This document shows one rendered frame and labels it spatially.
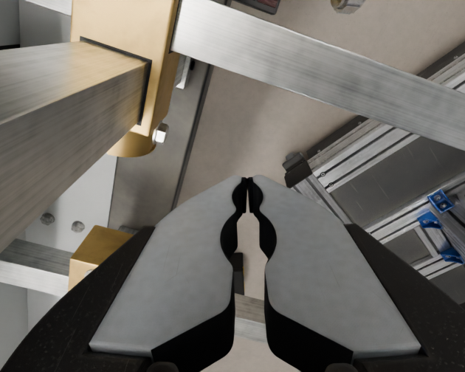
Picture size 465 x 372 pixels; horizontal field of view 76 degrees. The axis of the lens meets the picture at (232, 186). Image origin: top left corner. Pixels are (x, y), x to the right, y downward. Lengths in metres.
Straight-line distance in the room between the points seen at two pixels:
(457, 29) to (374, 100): 1.01
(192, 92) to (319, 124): 0.81
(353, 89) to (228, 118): 0.89
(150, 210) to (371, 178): 0.74
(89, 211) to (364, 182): 0.76
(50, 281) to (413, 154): 0.92
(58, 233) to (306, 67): 0.51
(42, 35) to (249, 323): 0.41
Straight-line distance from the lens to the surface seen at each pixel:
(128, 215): 0.42
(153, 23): 0.18
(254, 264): 1.41
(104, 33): 0.19
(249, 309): 0.33
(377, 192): 1.03
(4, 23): 0.47
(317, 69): 0.19
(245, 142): 1.09
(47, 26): 0.47
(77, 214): 0.56
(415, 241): 1.20
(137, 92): 0.17
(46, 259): 0.34
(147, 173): 0.38
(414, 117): 0.21
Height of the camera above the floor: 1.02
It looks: 61 degrees down
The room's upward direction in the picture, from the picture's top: 176 degrees counter-clockwise
